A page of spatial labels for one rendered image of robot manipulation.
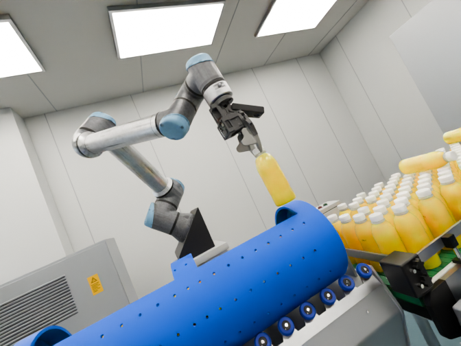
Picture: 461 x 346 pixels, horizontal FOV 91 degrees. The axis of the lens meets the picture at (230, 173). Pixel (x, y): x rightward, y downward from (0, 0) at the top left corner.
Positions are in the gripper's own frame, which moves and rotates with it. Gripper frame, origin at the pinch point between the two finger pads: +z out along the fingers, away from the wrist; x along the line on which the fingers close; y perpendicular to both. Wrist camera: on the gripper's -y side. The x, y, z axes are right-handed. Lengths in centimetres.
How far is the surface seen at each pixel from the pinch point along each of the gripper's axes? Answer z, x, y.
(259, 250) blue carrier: 25.0, 3.5, 17.9
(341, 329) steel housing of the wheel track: 55, 4, 9
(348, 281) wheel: 47.7, 2.6, -0.9
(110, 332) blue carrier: 21, 2, 57
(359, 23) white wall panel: -143, -206, -424
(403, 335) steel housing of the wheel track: 70, 2, -8
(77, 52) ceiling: -207, -171, 31
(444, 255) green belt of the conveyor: 58, 9, -31
